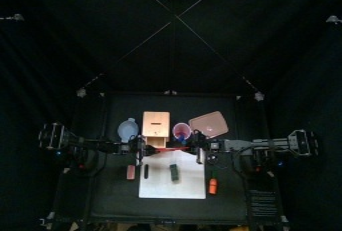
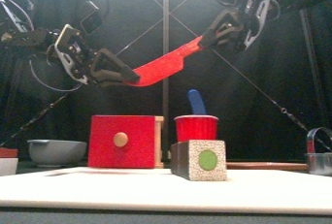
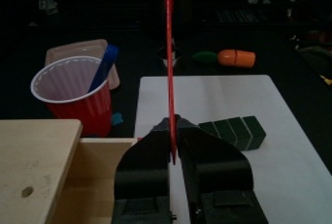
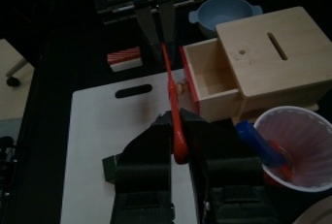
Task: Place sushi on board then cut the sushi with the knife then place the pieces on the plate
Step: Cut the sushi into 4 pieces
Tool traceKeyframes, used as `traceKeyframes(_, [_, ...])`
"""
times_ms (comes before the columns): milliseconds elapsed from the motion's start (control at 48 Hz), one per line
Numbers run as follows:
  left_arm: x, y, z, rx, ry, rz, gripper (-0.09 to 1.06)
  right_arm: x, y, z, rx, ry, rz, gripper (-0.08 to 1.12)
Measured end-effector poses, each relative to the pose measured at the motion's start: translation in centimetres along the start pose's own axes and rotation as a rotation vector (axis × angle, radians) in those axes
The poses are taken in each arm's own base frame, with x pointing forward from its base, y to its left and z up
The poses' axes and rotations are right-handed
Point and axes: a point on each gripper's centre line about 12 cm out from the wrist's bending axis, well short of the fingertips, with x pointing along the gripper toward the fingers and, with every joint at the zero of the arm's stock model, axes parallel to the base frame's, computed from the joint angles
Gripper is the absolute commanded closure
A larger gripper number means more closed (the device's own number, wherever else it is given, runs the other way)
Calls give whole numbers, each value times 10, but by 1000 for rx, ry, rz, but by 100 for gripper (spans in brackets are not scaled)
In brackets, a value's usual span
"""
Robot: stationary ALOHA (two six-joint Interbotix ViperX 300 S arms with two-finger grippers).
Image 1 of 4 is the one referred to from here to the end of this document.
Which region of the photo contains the red toy knife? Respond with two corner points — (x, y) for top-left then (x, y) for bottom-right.
(149, 146), (191, 153)

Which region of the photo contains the green toy sushi roll piece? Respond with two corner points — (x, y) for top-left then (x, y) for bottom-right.
(168, 163), (180, 182)

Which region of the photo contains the white cutting board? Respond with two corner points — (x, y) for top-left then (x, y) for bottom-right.
(137, 149), (208, 200)

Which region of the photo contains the pink cup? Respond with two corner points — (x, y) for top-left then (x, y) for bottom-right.
(171, 122), (193, 142)

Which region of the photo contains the grey-blue bowl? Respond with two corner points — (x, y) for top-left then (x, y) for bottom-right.
(116, 117), (140, 144)

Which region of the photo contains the orange toy carrot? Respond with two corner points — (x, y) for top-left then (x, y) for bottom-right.
(207, 170), (219, 196)

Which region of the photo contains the white text label sticker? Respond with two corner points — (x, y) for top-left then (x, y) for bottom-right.
(248, 189), (277, 219)

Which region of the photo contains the thin white diagonal cord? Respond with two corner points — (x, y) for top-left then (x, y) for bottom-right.
(81, 0), (237, 92)
(123, 0), (261, 97)

